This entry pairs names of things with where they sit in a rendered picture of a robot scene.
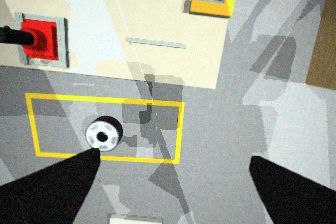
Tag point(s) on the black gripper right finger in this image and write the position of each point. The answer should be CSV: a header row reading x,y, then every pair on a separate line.
x,y
291,198

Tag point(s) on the black tyre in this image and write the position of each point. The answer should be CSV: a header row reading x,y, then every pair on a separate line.
x,y
96,139

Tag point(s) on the yellow rectangular outline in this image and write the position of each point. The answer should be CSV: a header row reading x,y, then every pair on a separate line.
x,y
110,100

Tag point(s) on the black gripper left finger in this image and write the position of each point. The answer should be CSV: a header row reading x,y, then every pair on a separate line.
x,y
53,195

